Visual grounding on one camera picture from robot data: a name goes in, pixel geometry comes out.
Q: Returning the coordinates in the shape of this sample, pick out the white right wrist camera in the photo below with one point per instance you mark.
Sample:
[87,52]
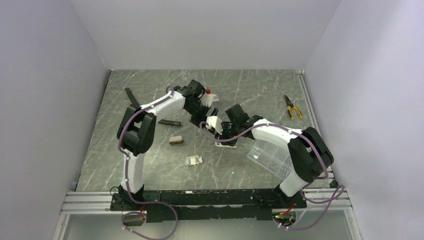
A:
[214,123]

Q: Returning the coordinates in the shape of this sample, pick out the white staple box tray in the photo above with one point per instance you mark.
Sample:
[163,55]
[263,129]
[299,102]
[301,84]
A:
[193,160]

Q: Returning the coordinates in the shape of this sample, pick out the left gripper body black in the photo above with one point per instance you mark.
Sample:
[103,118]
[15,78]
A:
[198,112]

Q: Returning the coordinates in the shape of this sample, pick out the pale green white stapler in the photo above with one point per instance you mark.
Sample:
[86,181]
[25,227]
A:
[227,144]

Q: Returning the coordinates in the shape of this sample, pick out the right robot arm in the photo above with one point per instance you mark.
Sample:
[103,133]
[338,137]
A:
[306,157]

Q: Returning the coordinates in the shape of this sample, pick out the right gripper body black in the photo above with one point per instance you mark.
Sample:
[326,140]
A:
[229,131]

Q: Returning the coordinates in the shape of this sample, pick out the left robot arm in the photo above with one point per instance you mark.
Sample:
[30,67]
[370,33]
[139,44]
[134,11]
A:
[136,132]

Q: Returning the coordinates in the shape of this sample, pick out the clear plastic screw organizer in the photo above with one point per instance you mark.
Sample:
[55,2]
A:
[273,158]

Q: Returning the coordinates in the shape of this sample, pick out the brown stapler base part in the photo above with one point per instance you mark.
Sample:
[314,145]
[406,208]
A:
[176,140]

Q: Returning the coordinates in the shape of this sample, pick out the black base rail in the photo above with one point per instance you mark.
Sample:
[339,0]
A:
[157,212]

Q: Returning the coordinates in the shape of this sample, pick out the aluminium frame rail front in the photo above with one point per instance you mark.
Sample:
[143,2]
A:
[109,202]

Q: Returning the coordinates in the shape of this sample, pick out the orange handled pliers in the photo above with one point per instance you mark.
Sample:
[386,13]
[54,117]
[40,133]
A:
[290,107]

